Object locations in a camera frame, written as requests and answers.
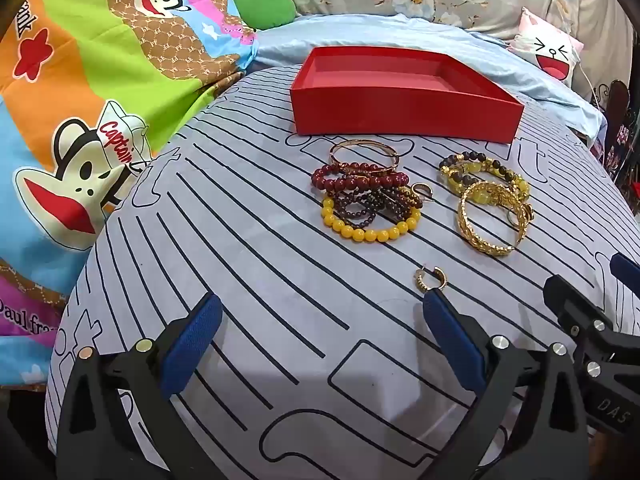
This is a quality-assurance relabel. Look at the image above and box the black metal bedside rack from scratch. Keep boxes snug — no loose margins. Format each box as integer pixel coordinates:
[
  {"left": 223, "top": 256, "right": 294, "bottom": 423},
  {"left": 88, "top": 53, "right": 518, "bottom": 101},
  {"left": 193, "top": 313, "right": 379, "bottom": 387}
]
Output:
[{"left": 590, "top": 80, "right": 640, "bottom": 196}]

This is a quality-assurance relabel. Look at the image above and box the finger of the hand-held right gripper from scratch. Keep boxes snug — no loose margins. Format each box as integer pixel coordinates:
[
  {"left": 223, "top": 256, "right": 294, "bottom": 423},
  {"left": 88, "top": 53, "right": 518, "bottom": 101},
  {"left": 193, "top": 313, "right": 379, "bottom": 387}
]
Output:
[
  {"left": 543, "top": 275, "right": 622, "bottom": 357},
  {"left": 610, "top": 253, "right": 640, "bottom": 292}
]

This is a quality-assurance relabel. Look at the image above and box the light blue quilt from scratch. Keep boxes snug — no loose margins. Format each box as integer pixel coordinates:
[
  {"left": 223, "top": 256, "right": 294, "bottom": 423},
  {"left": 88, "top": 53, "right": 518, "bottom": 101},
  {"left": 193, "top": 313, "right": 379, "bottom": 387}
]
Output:
[{"left": 250, "top": 12, "right": 606, "bottom": 136}]

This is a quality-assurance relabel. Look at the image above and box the white cable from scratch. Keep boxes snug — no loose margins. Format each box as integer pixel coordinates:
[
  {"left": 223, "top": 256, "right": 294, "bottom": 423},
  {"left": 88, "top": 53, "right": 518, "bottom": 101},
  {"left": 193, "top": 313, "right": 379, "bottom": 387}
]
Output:
[{"left": 550, "top": 0, "right": 608, "bottom": 111}]

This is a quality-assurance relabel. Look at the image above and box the colourful cartoon monkey blanket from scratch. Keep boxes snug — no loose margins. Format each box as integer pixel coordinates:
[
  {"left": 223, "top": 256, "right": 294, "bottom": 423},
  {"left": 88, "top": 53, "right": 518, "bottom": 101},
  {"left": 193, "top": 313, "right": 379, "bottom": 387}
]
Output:
[{"left": 0, "top": 0, "right": 261, "bottom": 386}]

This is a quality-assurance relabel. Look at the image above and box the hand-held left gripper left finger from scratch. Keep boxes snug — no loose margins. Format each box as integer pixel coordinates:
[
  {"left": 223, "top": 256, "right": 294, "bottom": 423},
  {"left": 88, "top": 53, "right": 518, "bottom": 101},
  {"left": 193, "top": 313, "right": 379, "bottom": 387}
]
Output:
[{"left": 56, "top": 292, "right": 224, "bottom": 480}]

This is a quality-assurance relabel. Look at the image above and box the gold ring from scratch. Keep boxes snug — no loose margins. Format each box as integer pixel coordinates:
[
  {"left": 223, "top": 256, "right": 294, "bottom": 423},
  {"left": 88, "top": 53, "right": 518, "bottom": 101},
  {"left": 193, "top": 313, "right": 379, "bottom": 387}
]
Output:
[{"left": 506, "top": 202, "right": 535, "bottom": 226}]

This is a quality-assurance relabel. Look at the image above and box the thin gold bangle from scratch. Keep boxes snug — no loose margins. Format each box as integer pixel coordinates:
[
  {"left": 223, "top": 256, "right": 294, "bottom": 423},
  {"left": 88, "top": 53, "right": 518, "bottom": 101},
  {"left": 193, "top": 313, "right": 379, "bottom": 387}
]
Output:
[{"left": 330, "top": 139, "right": 401, "bottom": 171}]

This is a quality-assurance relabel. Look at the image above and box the pink cat face pillow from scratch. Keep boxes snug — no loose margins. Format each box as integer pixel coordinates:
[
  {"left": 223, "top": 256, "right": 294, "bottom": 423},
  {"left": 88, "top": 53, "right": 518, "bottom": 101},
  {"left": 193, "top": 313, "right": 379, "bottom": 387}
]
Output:
[{"left": 507, "top": 7, "right": 585, "bottom": 83}]

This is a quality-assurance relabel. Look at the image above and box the black and yellow bead bracelet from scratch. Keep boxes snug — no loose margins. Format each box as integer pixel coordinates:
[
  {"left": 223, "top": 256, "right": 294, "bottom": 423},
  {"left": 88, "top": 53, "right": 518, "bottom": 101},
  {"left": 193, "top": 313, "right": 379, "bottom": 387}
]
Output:
[{"left": 439, "top": 152, "right": 531, "bottom": 201}]

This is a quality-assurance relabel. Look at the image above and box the green pillow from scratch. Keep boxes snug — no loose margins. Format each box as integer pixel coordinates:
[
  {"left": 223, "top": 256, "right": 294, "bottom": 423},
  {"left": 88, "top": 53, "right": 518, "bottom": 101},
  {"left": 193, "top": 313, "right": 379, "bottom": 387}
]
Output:
[{"left": 231, "top": 0, "right": 297, "bottom": 31}]

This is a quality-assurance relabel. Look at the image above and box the grey striped bed cover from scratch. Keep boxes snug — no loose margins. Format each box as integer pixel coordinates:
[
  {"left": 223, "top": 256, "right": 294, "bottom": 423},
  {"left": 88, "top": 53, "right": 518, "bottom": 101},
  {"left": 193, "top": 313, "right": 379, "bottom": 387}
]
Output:
[{"left": 45, "top": 65, "right": 640, "bottom": 480}]

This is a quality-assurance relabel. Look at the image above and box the red cardboard box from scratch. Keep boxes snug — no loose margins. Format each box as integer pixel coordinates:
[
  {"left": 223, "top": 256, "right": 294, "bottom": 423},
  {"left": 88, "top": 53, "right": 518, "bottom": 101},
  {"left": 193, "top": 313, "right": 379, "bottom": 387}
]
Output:
[{"left": 290, "top": 46, "right": 526, "bottom": 145}]

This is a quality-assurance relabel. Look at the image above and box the wide gold chain bangle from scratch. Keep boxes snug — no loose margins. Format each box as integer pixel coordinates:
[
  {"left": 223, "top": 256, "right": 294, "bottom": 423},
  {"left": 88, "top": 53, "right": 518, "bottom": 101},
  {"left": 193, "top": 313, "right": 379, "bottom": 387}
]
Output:
[{"left": 456, "top": 180, "right": 531, "bottom": 257}]

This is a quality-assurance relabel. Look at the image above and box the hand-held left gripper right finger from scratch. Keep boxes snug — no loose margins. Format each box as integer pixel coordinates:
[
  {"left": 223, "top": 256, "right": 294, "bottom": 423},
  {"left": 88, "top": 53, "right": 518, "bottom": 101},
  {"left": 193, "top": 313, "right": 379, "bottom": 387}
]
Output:
[{"left": 421, "top": 290, "right": 593, "bottom": 480}]

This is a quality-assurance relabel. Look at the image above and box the dark red bead bracelet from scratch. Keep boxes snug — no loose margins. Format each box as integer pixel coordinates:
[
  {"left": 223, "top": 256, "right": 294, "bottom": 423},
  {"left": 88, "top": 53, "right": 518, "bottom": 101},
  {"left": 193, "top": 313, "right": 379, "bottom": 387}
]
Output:
[{"left": 311, "top": 160, "right": 410, "bottom": 193}]

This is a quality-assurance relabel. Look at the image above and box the small garnet bead bracelet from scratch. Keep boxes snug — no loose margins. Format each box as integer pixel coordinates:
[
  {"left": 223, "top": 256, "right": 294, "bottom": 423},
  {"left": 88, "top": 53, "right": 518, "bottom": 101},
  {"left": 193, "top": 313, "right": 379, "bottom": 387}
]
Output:
[{"left": 327, "top": 186, "right": 423, "bottom": 228}]

